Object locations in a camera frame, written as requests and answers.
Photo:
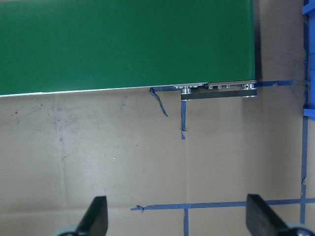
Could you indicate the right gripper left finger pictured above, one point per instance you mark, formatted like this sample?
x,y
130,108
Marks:
x,y
95,220

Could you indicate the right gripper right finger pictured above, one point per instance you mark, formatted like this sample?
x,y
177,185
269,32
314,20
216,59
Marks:
x,y
261,220

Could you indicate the green conveyor belt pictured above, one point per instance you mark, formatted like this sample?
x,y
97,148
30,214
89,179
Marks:
x,y
49,46

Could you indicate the right blue plastic bin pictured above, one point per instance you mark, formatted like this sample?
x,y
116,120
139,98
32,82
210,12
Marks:
x,y
309,11

